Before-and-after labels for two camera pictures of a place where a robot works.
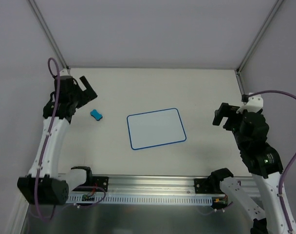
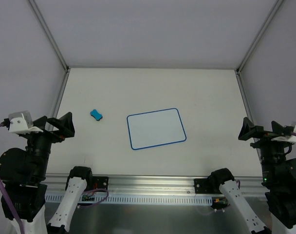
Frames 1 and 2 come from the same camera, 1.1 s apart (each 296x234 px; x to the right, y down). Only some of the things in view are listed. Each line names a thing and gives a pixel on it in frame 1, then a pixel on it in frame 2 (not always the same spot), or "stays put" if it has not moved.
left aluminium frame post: (33, 6) stays put
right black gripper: (229, 116) → (265, 136)
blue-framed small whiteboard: (155, 128) stays put
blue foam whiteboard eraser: (94, 113) stays put
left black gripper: (83, 95) → (47, 127)
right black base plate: (207, 185) stays put
